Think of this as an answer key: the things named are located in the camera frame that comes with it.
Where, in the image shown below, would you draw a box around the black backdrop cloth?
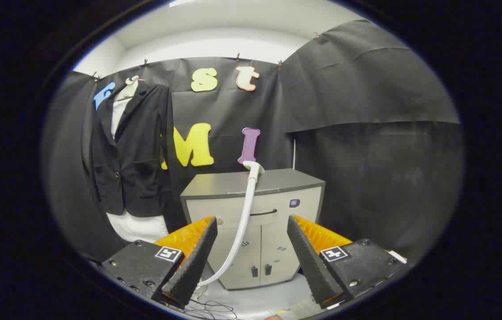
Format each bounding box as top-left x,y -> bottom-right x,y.
42,19 -> 464,263

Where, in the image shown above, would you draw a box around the grey cabinet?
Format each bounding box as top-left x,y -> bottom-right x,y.
180,168 -> 326,290

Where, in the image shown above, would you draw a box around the white garment steamer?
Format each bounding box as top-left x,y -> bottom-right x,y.
197,160 -> 265,288

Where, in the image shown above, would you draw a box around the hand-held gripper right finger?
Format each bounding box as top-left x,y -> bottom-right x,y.
286,215 -> 408,310

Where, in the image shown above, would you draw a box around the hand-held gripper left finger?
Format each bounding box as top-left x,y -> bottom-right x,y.
102,216 -> 218,310

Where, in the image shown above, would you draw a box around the black blazer jacket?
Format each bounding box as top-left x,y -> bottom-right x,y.
83,82 -> 175,218

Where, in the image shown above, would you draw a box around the white clothes hanger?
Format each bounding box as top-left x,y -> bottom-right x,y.
115,76 -> 140,100

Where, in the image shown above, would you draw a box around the white shirt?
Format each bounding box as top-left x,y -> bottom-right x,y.
106,96 -> 169,244

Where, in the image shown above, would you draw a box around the row of black cloth clips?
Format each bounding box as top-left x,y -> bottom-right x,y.
92,32 -> 321,83

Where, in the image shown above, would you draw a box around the thin black floor cables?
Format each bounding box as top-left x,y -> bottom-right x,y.
180,284 -> 238,320

